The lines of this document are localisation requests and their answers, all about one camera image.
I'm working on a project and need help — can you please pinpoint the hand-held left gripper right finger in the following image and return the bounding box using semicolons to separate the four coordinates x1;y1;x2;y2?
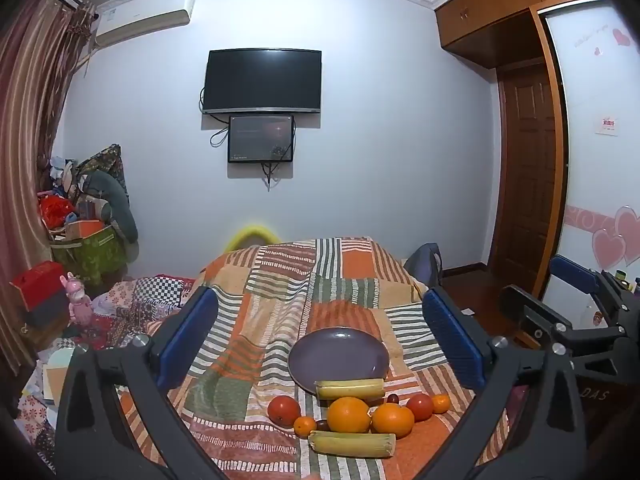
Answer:
420;287;588;480

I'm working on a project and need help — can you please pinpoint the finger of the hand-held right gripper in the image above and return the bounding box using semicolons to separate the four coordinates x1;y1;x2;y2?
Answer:
549;254;640;329
499;284;626;356

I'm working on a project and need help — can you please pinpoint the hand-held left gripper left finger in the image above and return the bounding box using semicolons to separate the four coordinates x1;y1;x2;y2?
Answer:
54;286;231;480

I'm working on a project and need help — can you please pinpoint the red tomato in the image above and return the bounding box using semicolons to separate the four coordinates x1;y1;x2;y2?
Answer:
266;395;302;428
405;393;434;422

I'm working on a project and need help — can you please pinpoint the purple plate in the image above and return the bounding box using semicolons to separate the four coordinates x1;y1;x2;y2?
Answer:
287;327;391;393

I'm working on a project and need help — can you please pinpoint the large orange with sticker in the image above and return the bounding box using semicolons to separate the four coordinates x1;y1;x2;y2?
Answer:
326;396;372;433

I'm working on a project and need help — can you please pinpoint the white plastic container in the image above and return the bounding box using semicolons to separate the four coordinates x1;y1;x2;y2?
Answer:
582;292;609;331

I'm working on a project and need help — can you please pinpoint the checkered floral quilt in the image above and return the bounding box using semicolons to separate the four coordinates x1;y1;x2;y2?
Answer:
15;274;197;461

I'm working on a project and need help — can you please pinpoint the striped patchwork blanket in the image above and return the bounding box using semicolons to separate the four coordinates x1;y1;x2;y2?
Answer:
117;236;511;480

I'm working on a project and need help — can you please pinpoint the brown wooden door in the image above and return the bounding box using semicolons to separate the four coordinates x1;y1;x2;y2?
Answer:
496;62;566;281

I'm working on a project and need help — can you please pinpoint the pink rabbit toy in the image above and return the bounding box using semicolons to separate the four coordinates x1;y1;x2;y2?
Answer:
60;272;94;327

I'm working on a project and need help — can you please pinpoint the green patterned box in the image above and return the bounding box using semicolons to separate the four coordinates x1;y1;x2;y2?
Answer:
50;225;129;286

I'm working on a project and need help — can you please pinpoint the red box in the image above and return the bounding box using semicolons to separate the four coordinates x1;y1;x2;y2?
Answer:
10;260;69;329

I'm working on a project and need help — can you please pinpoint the grey plush toy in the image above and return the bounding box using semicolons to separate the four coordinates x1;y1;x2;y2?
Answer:
80;170;140;244

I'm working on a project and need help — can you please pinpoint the red plastic bag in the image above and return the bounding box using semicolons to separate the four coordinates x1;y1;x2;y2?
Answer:
39;195;79;229

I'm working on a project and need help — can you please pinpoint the white sliding wardrobe door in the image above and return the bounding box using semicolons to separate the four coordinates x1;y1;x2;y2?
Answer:
542;0;640;321

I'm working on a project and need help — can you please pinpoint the dark patterned cloth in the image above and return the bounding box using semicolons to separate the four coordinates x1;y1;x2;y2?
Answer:
75;144;131;201

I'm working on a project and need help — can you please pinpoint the striped brown curtain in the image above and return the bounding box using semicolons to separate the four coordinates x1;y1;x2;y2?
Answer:
0;0;96;376

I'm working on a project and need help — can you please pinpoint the wooden overhead cabinet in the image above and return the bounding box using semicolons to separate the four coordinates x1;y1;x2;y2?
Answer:
434;0;606;68

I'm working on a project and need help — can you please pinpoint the white air conditioner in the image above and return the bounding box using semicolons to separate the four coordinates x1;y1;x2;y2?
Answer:
95;0;197;47

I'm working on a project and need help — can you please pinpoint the yellow ring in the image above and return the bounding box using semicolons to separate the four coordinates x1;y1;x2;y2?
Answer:
222;225;281;253

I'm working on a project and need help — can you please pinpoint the black looped cable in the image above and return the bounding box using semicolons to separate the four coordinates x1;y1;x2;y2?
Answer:
210;114;231;149

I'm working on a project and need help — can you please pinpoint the small wall-mounted monitor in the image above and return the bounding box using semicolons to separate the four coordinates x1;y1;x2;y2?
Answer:
228;115;295;164

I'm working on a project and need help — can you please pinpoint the wall-mounted black television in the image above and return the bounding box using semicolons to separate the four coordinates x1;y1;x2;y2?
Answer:
202;49;323;116

